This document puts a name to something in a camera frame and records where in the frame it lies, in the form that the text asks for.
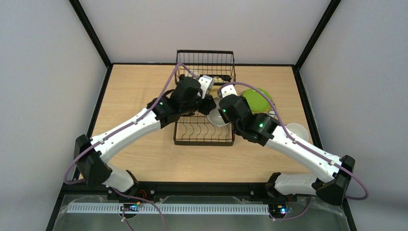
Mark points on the blue striped white plate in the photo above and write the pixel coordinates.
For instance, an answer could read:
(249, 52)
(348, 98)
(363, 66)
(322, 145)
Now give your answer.
(272, 112)

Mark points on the green plate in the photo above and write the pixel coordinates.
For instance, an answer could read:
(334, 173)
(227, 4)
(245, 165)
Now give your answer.
(257, 103)

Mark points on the controller board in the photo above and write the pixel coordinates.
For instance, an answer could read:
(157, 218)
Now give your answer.
(130, 207)
(284, 208)

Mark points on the black aluminium frame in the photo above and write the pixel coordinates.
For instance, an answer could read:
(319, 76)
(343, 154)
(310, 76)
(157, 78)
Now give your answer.
(190, 188)

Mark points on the black wire dish rack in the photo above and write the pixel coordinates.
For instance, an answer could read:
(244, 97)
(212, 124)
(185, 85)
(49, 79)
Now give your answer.
(195, 129)

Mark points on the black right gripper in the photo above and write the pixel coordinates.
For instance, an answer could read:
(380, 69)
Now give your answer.
(221, 104)

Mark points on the small white patterned bowl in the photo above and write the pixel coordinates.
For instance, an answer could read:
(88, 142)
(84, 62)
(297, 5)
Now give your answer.
(298, 130)

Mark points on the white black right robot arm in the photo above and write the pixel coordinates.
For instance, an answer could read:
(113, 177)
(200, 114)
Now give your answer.
(328, 178)

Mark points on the white bowl dark rim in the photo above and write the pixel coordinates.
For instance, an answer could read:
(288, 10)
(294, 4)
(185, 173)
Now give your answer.
(214, 117)

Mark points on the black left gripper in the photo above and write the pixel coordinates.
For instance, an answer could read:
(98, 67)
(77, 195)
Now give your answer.
(207, 106)

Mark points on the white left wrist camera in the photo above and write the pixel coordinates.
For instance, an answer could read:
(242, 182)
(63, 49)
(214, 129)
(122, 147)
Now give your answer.
(206, 83)

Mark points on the left controller board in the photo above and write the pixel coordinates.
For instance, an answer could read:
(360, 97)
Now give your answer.
(130, 207)

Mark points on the white slotted cable duct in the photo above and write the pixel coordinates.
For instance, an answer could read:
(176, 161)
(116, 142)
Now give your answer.
(185, 209)

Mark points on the right controller board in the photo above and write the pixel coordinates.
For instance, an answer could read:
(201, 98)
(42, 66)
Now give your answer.
(284, 208)

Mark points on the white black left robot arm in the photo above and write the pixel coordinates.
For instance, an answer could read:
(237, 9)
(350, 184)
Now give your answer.
(93, 154)

